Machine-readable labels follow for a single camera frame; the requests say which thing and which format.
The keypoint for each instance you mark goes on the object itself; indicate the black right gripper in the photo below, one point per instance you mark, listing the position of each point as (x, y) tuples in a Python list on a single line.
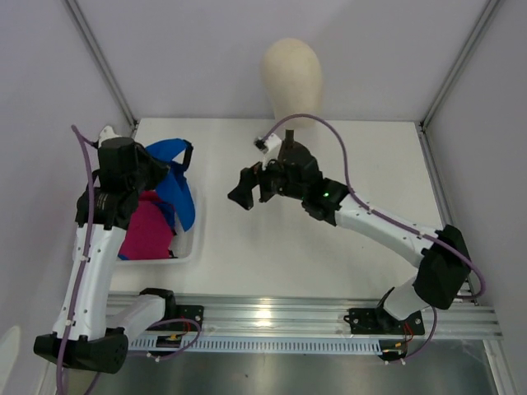
[(242, 194)]

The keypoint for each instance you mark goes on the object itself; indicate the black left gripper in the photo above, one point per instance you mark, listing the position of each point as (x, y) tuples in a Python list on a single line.
[(159, 169)]

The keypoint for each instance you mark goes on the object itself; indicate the blue cap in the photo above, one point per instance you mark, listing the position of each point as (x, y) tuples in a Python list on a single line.
[(174, 198)]

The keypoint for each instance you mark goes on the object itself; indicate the cream mannequin head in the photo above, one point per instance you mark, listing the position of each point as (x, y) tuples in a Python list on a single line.
[(292, 77)]

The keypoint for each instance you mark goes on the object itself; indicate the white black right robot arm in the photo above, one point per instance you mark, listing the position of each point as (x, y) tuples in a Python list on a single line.
[(441, 271)]

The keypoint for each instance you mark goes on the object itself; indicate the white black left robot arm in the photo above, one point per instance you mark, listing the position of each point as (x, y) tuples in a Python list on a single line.
[(81, 338)]

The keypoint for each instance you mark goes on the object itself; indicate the pink cap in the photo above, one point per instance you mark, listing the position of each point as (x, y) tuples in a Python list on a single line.
[(150, 231)]

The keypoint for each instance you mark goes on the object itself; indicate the white plastic basket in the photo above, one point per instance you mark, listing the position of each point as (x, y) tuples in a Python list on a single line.
[(186, 244)]

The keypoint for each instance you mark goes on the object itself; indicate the left aluminium corner profile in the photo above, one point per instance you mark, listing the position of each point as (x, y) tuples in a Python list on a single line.
[(99, 59)]

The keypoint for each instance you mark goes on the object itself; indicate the aluminium corner profile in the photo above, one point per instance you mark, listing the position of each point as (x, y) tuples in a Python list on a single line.
[(99, 59), (466, 51)]

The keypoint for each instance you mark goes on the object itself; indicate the right aluminium corner profile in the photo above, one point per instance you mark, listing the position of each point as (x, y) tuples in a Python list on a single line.
[(466, 51)]

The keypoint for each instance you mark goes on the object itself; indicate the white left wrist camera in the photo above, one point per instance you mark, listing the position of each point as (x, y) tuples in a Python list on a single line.
[(108, 135)]

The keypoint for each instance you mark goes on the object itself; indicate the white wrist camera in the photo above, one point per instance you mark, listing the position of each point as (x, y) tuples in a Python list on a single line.
[(108, 135), (269, 147)]

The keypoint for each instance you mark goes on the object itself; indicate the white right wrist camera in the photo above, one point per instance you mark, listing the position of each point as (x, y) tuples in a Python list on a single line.
[(269, 147)]

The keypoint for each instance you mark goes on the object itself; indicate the aluminium mounting rail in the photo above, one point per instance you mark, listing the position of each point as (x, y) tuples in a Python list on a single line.
[(256, 316)]

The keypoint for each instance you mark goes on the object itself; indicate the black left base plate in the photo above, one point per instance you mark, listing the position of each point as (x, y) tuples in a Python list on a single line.
[(188, 311)]

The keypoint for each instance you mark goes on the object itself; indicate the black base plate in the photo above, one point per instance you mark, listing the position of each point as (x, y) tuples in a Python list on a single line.
[(188, 311), (375, 321)]

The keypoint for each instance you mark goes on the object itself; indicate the white slotted cable duct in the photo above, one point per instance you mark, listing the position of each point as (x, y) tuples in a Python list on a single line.
[(282, 345)]

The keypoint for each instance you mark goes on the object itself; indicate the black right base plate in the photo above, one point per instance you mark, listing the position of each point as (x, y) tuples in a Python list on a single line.
[(375, 321)]

